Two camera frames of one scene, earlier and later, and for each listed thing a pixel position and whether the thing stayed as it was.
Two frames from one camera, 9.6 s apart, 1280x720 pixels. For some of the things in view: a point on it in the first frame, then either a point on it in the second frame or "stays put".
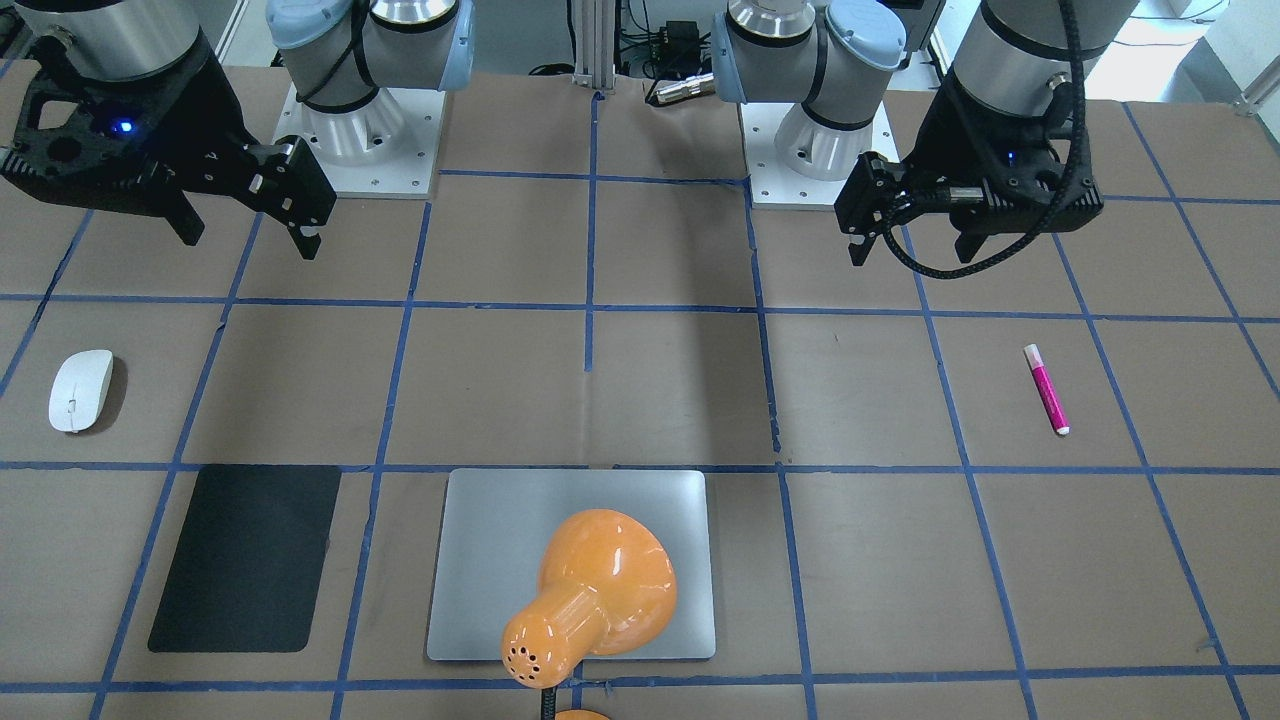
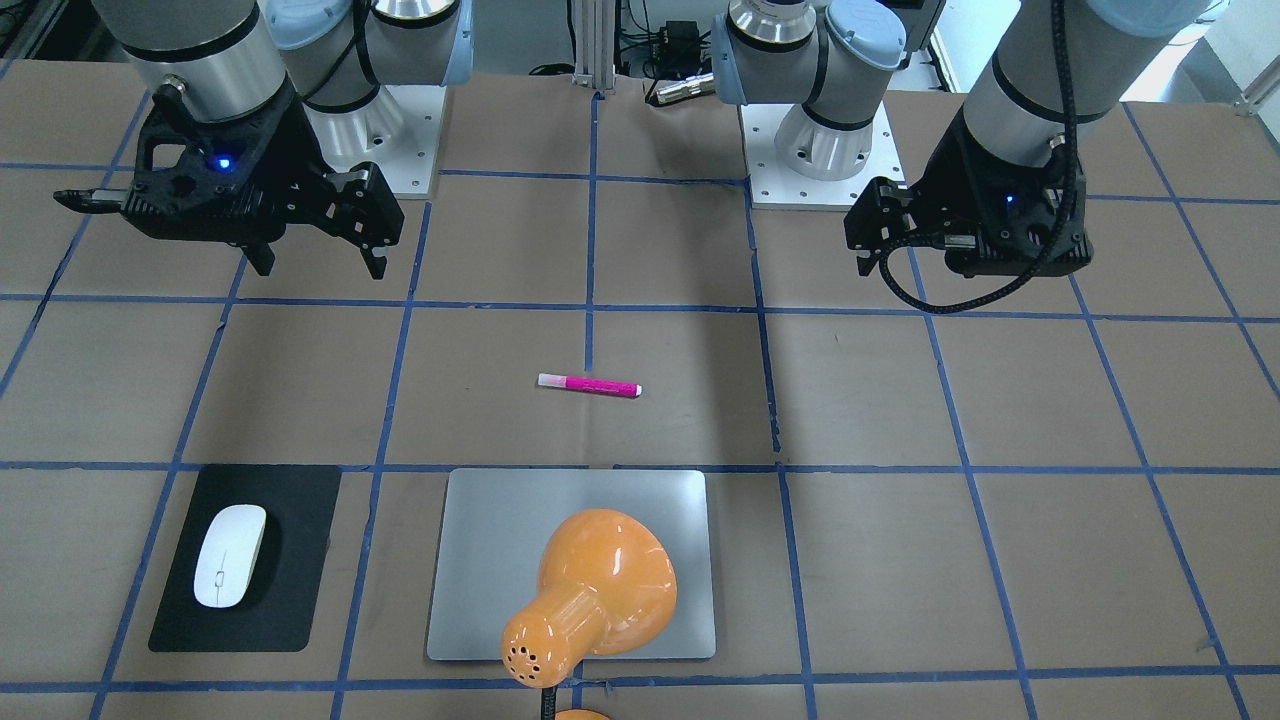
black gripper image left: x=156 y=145 to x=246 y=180
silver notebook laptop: x=496 y=523 stays put
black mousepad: x=248 y=564 stays put
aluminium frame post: x=595 y=44 stays put
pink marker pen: x=1052 y=405 to x=590 y=384
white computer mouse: x=79 y=389 to x=228 y=555
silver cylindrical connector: x=689 y=88 stays put
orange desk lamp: x=606 y=586 stays put
